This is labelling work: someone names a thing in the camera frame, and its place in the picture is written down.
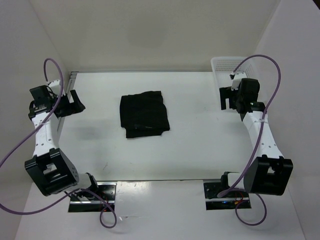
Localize black shorts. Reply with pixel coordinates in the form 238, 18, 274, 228
119, 91, 170, 139

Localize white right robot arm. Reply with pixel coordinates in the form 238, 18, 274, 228
218, 78, 293, 197

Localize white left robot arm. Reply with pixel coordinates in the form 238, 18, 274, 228
24, 80, 100, 200

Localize white plastic basket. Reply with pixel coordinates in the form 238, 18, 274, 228
210, 56, 259, 88

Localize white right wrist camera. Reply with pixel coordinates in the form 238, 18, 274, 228
229, 72, 247, 91

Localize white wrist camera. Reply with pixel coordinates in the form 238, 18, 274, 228
47, 79, 61, 96
229, 72, 247, 91

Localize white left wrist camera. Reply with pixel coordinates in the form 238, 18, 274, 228
47, 79, 61, 96

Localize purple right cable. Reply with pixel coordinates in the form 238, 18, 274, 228
216, 54, 281, 226

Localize purple cable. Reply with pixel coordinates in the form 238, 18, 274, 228
0, 58, 118, 229
216, 54, 281, 226

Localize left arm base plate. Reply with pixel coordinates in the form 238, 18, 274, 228
68, 181, 117, 213

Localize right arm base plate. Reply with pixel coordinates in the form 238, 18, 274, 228
203, 179, 252, 211

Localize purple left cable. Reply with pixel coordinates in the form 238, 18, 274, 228
0, 58, 118, 229

